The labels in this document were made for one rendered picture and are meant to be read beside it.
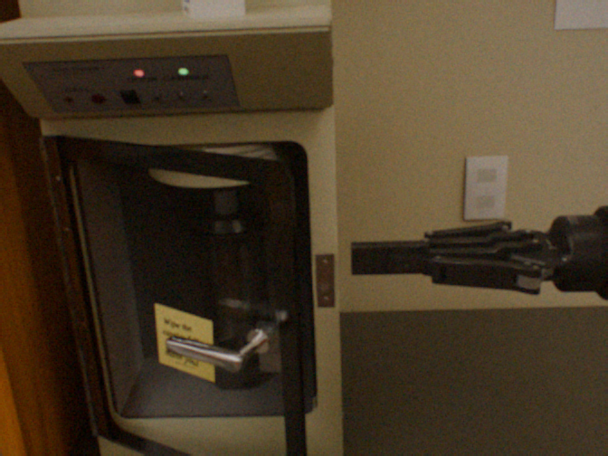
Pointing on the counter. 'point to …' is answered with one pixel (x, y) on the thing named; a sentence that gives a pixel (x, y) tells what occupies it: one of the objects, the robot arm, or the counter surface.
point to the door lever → (213, 356)
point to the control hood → (87, 51)
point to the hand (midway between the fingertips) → (386, 257)
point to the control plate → (112, 81)
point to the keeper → (325, 280)
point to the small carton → (213, 8)
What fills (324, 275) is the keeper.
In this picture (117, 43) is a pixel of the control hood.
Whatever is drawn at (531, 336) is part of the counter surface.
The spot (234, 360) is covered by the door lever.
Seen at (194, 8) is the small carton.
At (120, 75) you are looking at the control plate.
